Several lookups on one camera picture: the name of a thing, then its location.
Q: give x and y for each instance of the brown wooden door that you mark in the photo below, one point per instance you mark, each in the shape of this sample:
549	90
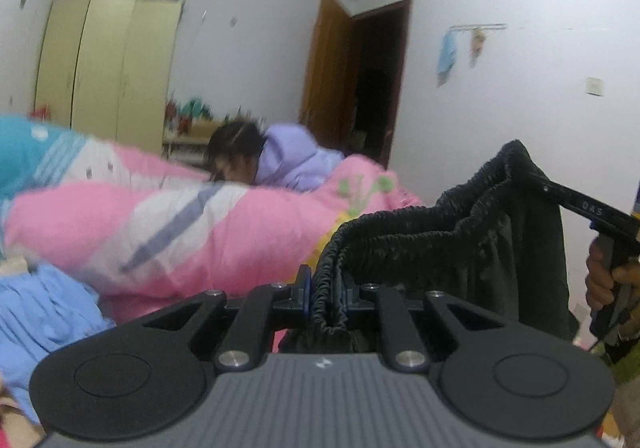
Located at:
321	110

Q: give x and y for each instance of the child in purple hoodie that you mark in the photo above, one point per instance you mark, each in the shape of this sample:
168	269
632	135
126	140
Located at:
283	155

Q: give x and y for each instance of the yellow wardrobe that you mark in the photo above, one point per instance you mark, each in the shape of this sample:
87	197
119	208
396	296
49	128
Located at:
104	68

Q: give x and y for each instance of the orange hanging toy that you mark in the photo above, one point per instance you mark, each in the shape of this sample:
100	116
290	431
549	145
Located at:
477	46

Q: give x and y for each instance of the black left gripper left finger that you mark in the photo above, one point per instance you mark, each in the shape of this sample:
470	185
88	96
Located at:
140	380

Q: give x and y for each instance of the light blue garment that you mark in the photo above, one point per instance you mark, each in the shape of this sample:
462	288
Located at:
42	311

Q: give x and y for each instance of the wall hook rack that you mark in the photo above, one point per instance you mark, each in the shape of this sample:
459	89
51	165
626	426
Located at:
482	27

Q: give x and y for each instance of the pink patterned quilt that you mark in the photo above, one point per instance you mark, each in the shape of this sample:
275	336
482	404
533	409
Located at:
144	232

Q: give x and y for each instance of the cluttered small table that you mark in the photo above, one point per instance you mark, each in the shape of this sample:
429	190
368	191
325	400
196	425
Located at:
187	131

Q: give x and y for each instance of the person's right hand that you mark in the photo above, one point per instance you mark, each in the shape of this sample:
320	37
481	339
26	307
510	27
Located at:
600	280

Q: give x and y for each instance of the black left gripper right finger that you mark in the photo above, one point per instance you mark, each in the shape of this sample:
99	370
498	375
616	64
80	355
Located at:
500	376

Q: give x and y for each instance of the white wall switch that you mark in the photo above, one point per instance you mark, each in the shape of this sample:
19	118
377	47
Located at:
594	86

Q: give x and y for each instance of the black elastic-waist trousers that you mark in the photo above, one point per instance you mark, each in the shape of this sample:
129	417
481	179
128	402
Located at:
490	242

